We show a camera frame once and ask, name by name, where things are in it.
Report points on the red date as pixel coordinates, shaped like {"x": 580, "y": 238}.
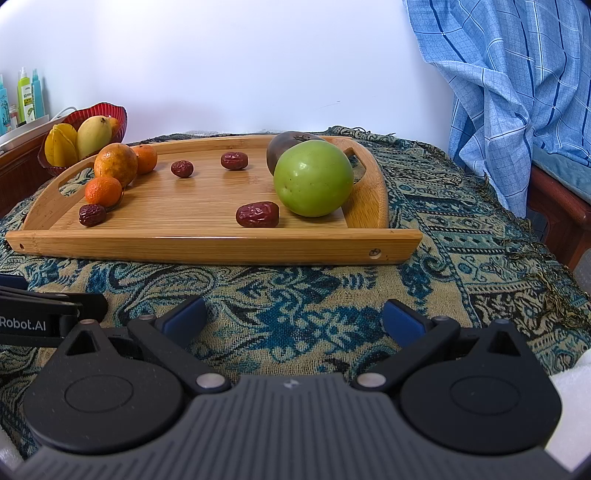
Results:
{"x": 182, "y": 168}
{"x": 92, "y": 215}
{"x": 234, "y": 160}
{"x": 257, "y": 214}

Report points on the small orange fruit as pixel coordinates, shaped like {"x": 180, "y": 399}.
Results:
{"x": 113, "y": 123}

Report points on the yellow star fruit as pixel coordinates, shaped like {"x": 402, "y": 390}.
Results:
{"x": 62, "y": 143}

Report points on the wooden tray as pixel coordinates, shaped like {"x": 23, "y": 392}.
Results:
{"x": 198, "y": 207}

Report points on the wooden cabinet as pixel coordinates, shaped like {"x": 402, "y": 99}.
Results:
{"x": 18, "y": 175}

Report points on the teal bottle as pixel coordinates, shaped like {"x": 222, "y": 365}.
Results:
{"x": 37, "y": 92}
{"x": 2, "y": 108}

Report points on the green apple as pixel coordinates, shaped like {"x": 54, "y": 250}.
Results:
{"x": 314, "y": 180}

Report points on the large orange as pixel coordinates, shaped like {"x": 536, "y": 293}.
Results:
{"x": 115, "y": 164}

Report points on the wooden chair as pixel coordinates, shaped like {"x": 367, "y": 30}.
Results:
{"x": 554, "y": 207}

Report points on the blue checked cloth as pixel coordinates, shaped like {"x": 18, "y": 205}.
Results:
{"x": 503, "y": 83}

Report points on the white towel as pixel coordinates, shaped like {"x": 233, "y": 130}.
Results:
{"x": 570, "y": 397}

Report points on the red glass bowl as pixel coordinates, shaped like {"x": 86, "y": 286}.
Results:
{"x": 108, "y": 113}

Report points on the dark purple round fruit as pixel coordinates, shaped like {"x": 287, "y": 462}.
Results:
{"x": 281, "y": 147}

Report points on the yellow mango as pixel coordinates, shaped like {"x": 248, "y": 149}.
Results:
{"x": 94, "y": 136}

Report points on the small mandarin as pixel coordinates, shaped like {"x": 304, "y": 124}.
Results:
{"x": 103, "y": 191}
{"x": 147, "y": 158}

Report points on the patterned blanket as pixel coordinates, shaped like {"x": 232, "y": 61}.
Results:
{"x": 300, "y": 300}

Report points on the blue cushion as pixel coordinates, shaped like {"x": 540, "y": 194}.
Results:
{"x": 561, "y": 166}

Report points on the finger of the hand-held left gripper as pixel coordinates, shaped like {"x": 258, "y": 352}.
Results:
{"x": 87, "y": 307}
{"x": 9, "y": 280}

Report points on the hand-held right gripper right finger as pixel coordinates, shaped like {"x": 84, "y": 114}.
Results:
{"x": 402, "y": 319}

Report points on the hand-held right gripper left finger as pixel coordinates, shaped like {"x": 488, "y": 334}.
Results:
{"x": 184, "y": 318}

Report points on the green bottle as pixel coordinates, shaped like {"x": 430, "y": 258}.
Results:
{"x": 26, "y": 99}

